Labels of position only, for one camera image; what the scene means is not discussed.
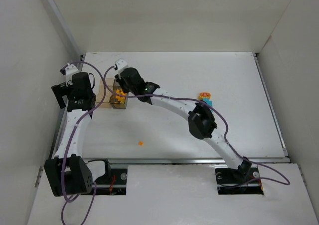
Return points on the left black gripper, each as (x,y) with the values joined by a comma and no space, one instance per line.
(59,95)

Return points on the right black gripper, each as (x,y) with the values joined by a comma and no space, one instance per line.
(122,86)

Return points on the orange half-round lego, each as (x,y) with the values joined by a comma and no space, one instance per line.
(120,93)

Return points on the yellow long lego plate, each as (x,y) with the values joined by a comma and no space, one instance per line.
(121,100)

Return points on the colourful lego figure stack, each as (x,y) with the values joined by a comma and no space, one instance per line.
(206,97)

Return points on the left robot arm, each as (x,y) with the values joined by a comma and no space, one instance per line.
(67,172)

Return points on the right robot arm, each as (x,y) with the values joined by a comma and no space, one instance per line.
(201,121)

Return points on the grey transparent container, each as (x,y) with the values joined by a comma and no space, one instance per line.
(113,101)

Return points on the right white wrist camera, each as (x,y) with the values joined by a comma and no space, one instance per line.
(120,66)

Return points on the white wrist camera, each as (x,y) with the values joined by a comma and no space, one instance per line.
(68,71)
(120,66)

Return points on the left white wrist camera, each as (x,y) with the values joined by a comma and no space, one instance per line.
(68,71)

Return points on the aluminium front rail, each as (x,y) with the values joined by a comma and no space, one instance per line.
(192,161)

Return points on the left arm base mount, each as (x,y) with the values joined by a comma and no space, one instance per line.
(109,182)

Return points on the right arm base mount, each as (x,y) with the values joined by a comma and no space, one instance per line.
(229,184)

